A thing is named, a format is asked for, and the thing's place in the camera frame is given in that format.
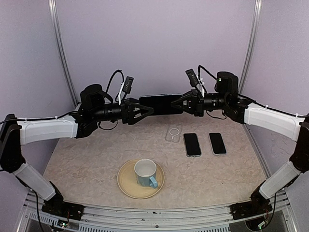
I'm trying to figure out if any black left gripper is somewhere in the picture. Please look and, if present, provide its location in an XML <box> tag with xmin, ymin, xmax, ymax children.
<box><xmin>92</xmin><ymin>97</ymin><xmax>154</xmax><ymax>124</ymax></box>

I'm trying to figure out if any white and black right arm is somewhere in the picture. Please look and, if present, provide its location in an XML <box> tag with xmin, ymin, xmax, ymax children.
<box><xmin>171</xmin><ymin>69</ymin><xmax>309</xmax><ymax>215</ymax></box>

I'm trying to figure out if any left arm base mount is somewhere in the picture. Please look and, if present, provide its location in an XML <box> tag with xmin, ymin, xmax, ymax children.
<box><xmin>42</xmin><ymin>189</ymin><xmax>84</xmax><ymax>221</ymax></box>

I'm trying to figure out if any lilac phone case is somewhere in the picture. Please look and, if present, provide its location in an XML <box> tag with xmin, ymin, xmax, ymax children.
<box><xmin>208</xmin><ymin>132</ymin><xmax>228</xmax><ymax>156</ymax></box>

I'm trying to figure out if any beige round plate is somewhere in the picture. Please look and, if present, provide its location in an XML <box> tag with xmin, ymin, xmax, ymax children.
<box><xmin>117</xmin><ymin>159</ymin><xmax>165</xmax><ymax>199</ymax></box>

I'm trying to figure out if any front aluminium rail base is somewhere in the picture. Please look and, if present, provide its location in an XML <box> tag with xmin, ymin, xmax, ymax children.
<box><xmin>13</xmin><ymin>191</ymin><xmax>301</xmax><ymax>232</ymax></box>

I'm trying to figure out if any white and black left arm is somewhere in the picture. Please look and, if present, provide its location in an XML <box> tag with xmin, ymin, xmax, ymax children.
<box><xmin>0</xmin><ymin>84</ymin><xmax>154</xmax><ymax>215</ymax></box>

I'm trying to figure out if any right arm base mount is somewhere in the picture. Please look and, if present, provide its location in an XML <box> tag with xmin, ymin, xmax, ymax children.
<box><xmin>230</xmin><ymin>190</ymin><xmax>273</xmax><ymax>220</ymax></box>

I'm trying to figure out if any teal smartphone face down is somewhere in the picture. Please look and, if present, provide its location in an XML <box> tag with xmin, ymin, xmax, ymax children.
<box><xmin>139</xmin><ymin>94</ymin><xmax>183</xmax><ymax>116</ymax></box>

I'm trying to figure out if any left aluminium frame post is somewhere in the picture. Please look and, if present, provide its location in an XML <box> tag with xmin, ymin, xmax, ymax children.
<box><xmin>48</xmin><ymin>0</ymin><xmax>79</xmax><ymax>107</ymax></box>

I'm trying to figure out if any right aluminium frame post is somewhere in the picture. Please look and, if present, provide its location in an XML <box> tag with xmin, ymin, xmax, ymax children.
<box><xmin>239</xmin><ymin>0</ymin><xmax>263</xmax><ymax>93</ymax></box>

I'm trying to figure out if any black smartphone with teal edge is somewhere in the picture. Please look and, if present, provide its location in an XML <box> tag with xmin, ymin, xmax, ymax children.
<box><xmin>209</xmin><ymin>132</ymin><xmax>226</xmax><ymax>154</ymax></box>

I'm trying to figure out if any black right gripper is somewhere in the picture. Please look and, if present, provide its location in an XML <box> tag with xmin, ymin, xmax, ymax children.
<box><xmin>171</xmin><ymin>88</ymin><xmax>229</xmax><ymax>116</ymax></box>

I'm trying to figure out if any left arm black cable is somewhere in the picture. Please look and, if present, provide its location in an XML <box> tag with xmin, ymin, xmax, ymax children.
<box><xmin>0</xmin><ymin>69</ymin><xmax>124</xmax><ymax>124</ymax></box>

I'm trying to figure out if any aluminium frame post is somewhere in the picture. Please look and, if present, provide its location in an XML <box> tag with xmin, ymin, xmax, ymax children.
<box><xmin>239</xmin><ymin>0</ymin><xmax>263</xmax><ymax>93</ymax></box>
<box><xmin>48</xmin><ymin>0</ymin><xmax>79</xmax><ymax>107</ymax></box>

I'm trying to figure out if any blue mug with white inside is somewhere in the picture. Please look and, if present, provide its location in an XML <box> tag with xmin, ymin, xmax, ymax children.
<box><xmin>134</xmin><ymin>159</ymin><xmax>158</xmax><ymax>189</ymax></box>

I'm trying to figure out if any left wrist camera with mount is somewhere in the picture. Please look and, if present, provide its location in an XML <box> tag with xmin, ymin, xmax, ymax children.
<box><xmin>117</xmin><ymin>76</ymin><xmax>134</xmax><ymax>105</ymax></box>

